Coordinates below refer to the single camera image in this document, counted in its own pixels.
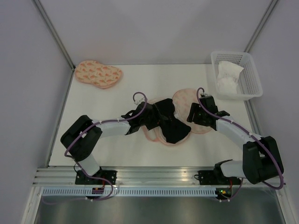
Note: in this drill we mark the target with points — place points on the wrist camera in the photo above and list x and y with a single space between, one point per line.
205 95
139 101

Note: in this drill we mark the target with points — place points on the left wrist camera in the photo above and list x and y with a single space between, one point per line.
139 101

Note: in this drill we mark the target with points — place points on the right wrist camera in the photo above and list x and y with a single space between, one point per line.
205 95

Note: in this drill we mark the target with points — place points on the right aluminium frame post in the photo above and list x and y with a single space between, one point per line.
262 23

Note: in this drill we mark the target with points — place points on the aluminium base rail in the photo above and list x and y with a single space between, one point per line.
126 176

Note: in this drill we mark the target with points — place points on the floral mesh laundry bag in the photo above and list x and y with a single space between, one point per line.
182 100

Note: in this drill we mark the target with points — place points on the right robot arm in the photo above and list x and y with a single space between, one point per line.
261 159

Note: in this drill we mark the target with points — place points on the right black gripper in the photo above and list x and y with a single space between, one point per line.
195 108

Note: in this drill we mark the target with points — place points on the white perforated plastic basket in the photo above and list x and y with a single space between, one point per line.
249 85

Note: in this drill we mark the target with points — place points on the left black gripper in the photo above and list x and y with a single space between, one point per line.
156 121

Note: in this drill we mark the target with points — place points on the aluminium frame post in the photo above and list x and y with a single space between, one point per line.
262 23
41 10

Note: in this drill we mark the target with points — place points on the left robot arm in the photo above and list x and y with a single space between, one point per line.
81 138

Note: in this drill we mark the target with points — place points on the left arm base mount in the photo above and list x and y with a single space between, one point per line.
100 180

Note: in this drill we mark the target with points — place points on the white slotted cable duct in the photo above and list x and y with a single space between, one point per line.
129 191

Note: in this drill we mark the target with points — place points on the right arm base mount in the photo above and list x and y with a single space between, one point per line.
207 177

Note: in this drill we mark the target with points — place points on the black bra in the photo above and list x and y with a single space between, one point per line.
172 128

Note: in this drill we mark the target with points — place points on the left aluminium frame post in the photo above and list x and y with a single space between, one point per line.
41 10

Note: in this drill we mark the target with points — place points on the white bra in basket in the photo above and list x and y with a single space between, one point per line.
228 77

